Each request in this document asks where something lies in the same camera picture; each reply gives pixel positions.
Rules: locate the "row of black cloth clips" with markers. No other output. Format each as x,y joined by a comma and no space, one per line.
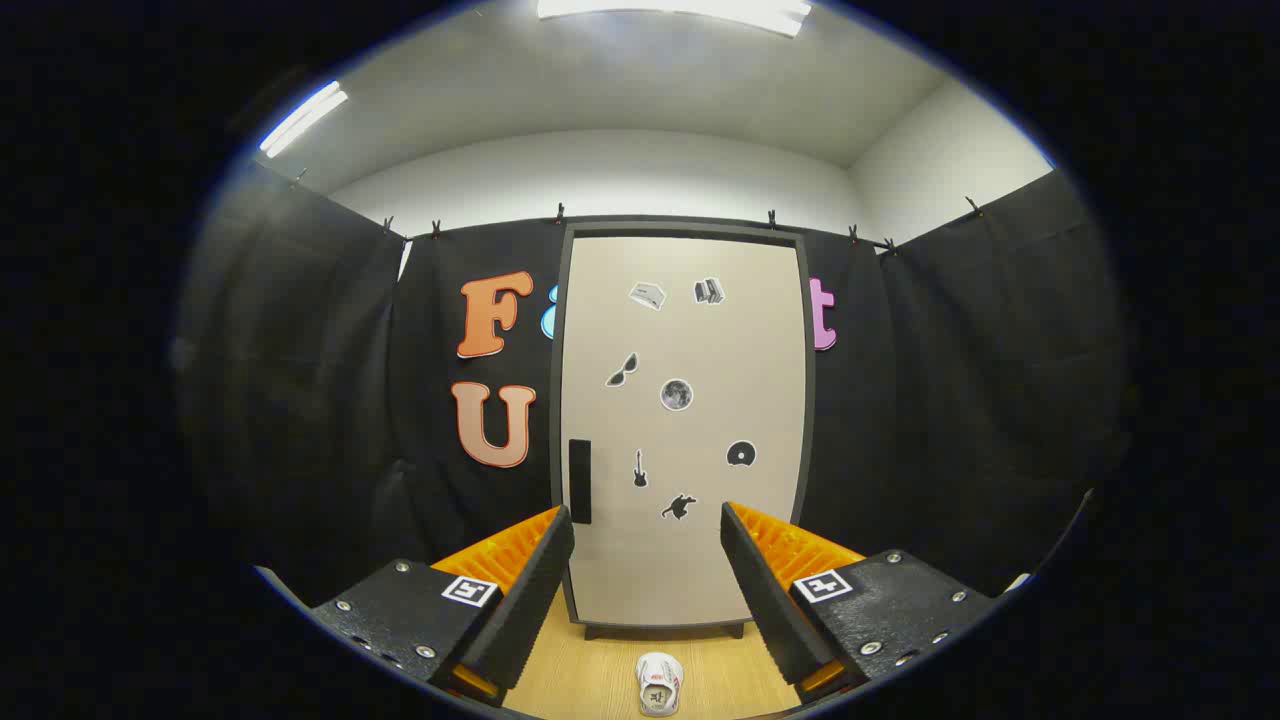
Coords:
560,214

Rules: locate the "ceiling light panel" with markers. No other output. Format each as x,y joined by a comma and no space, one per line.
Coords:
680,10
305,118

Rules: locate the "black backdrop cloth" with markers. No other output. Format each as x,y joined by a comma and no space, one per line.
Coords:
900,400

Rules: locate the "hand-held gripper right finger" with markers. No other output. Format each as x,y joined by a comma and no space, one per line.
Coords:
770,610

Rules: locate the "white canvas shoe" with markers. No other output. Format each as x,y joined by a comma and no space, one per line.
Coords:
658,680

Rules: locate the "dark grey shoe cabinet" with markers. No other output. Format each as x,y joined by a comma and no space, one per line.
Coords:
680,228

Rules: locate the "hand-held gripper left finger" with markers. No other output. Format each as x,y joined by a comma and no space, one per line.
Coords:
530,600

